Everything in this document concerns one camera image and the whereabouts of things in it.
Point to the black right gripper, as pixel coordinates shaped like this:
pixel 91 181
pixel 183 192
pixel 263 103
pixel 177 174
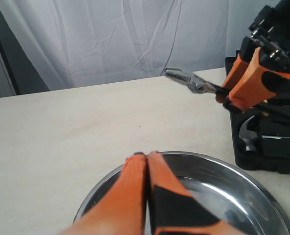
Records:
pixel 281 36

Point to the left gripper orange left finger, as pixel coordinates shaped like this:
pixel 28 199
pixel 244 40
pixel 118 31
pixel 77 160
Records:
pixel 121 211

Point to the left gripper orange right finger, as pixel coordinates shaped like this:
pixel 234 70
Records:
pixel 173 209

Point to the silver adjustable wrench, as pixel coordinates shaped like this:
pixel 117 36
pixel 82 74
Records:
pixel 194 83

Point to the black plastic tool case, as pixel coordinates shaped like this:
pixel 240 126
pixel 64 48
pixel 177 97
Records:
pixel 273 118

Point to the round stainless steel tray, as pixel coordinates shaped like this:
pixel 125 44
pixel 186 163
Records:
pixel 225 191

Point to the white backdrop curtain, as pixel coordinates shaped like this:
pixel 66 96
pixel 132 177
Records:
pixel 75 43

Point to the claw hammer black handle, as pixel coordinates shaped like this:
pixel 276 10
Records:
pixel 251 138

